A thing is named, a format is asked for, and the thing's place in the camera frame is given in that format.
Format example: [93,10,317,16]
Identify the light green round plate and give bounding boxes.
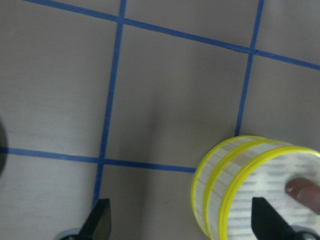
[0,121,8,175]

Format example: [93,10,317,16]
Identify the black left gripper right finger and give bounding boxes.
[251,197,296,240]

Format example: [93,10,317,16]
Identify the yellow steamer bottom layer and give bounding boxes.
[190,135,263,236]

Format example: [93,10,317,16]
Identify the yellow steamer top layer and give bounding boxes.
[202,139,320,240]

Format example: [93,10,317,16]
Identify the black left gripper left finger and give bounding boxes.
[79,198,111,240]

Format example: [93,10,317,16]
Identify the yellow steamer layer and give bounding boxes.
[190,135,263,236]
[202,139,320,240]

